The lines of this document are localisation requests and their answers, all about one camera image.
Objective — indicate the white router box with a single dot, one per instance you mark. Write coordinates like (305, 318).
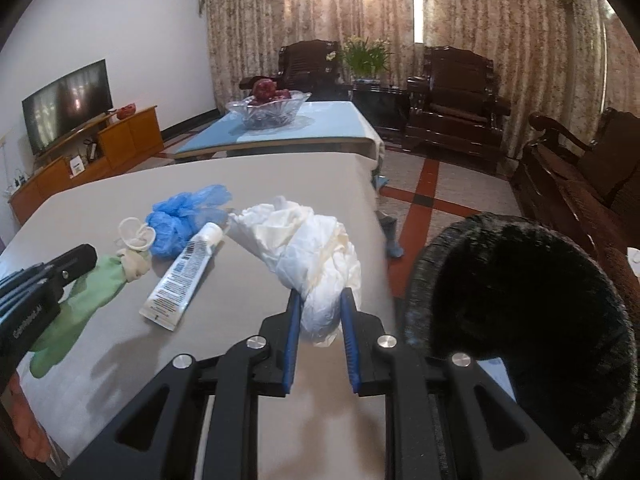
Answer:
(77, 166)

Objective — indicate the white cream tube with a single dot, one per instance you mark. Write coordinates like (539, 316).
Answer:
(173, 293)

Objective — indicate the flat screen television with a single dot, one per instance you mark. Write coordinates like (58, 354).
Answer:
(65, 104)

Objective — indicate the right dark wooden armchair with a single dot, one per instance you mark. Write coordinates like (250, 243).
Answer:
(454, 106)

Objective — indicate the red apples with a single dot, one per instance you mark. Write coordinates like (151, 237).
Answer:
(266, 90)

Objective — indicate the grey table cover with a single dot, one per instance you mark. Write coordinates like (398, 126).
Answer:
(322, 429)

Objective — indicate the green rubber glove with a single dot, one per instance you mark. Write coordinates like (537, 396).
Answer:
(90, 292)

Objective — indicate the black lined trash bin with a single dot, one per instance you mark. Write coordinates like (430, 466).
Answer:
(505, 287)

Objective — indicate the dark side table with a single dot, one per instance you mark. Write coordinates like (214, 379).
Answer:
(386, 108)

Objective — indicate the orange wooden tv cabinet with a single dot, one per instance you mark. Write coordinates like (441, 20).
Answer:
(108, 146)

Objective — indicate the white blue medicine box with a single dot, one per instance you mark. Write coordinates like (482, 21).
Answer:
(496, 370)

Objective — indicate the dark wooden armchair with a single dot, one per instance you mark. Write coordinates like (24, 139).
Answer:
(454, 106)
(313, 66)

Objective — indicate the dark wooden sofa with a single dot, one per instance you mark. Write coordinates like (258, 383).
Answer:
(588, 191)

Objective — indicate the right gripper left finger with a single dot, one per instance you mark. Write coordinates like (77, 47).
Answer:
(199, 419)

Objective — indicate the blue plastic bag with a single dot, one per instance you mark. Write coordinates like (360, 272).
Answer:
(176, 220)

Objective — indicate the potted green plant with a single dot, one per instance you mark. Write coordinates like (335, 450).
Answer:
(366, 58)

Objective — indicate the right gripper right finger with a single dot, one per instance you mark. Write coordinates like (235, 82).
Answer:
(445, 418)

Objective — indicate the person's left hand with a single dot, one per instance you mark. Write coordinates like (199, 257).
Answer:
(33, 439)

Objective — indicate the floral beige curtains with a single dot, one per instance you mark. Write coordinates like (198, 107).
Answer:
(568, 59)

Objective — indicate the left dark wooden armchair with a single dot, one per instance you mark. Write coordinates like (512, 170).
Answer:
(313, 66)

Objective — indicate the red teapot ornament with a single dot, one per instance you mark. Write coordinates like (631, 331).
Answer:
(126, 111)

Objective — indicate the blue coffee table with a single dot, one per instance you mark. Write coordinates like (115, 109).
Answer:
(331, 126)

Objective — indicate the glass fruit bowl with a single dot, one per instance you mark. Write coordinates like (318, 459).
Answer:
(273, 114)

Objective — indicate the white plastic bag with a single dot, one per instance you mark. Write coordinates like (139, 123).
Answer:
(310, 253)

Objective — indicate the white latex glove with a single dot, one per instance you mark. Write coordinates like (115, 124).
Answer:
(135, 241)

